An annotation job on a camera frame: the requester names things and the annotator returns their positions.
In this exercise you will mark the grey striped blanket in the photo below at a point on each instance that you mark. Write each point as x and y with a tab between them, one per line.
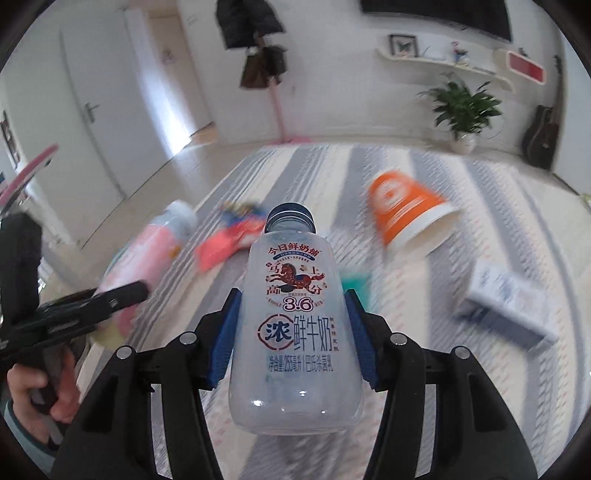
461	392

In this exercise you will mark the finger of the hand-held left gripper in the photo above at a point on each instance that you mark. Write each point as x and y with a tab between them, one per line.
115	296

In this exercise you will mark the pink board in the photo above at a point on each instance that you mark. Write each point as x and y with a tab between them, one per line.
27	177

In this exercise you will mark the clear milk bottle blue cap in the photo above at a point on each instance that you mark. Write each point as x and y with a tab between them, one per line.
295	323

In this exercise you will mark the brown bag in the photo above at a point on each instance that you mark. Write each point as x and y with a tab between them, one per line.
258	69

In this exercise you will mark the pink coat stand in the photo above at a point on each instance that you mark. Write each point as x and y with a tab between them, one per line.
278	106

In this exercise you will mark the person's left forearm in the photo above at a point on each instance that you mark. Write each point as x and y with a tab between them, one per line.
27	438

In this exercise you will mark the black wall screen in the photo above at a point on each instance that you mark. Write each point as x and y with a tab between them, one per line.
438	14

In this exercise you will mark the potted green plant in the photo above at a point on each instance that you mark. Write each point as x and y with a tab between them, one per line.
461	104

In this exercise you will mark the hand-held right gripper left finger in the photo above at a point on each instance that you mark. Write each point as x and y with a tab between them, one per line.
224	344

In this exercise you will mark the person's left hand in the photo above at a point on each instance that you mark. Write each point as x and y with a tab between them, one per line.
60	392

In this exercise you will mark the white door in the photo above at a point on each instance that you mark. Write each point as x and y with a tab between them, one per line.
111	106

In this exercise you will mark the black coat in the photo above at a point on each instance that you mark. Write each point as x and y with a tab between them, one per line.
249	23

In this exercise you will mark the white curved wall shelf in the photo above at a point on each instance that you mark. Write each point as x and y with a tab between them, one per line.
443	67

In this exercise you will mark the black picture frame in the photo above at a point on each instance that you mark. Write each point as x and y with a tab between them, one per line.
403	46

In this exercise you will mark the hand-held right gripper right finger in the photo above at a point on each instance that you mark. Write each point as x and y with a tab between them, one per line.
364	344

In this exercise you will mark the blue colourful wrapper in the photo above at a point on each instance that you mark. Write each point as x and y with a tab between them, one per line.
242	213

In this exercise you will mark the green packet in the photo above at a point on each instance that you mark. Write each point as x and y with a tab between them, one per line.
359	284

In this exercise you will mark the orange paper cup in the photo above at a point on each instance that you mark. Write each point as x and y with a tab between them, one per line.
406	207

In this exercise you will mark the dark framed wall picture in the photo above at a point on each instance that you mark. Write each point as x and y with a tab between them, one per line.
8	138

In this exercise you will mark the small figurine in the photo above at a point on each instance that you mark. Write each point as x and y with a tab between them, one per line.
458	53

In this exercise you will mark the red snack wrapper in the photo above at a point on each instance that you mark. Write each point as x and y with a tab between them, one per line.
221	247

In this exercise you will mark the red wall board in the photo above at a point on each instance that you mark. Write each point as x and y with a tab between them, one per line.
524	68

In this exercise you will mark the pink bottle white cap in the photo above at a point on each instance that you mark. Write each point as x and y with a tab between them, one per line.
152	251

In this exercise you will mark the white blue carton box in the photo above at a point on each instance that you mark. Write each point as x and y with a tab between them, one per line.
508	304

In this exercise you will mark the dark acoustic guitar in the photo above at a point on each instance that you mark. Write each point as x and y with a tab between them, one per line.
540	136

